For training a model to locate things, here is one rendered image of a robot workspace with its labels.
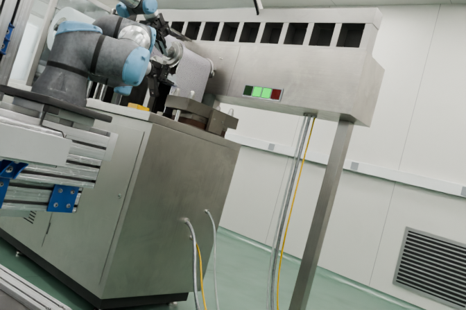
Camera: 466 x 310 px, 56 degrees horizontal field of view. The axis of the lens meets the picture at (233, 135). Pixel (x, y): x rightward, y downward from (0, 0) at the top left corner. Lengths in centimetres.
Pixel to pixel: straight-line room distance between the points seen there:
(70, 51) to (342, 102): 125
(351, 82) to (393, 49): 267
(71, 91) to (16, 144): 27
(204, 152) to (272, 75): 54
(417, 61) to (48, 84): 382
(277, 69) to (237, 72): 26
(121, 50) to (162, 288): 128
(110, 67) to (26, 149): 35
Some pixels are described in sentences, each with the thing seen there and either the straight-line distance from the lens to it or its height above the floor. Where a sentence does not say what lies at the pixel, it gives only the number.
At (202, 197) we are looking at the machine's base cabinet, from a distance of 222.
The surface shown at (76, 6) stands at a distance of 317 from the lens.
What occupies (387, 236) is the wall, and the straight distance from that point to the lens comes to 436.
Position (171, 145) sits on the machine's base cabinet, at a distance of 199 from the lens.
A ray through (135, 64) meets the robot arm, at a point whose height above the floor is 98.
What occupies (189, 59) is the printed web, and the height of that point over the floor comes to 125.
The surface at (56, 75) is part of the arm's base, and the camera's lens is 130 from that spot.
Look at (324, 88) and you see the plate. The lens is 214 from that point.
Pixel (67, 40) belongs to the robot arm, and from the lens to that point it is 131.
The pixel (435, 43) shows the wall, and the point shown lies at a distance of 465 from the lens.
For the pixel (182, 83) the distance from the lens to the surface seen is 233.
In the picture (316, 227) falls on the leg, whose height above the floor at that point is 60.
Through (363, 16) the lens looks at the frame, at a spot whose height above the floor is 161.
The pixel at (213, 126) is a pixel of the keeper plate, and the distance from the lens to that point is 223.
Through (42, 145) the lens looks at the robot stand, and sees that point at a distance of 112.
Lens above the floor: 77
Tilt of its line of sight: 4 degrees up
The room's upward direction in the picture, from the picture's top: 16 degrees clockwise
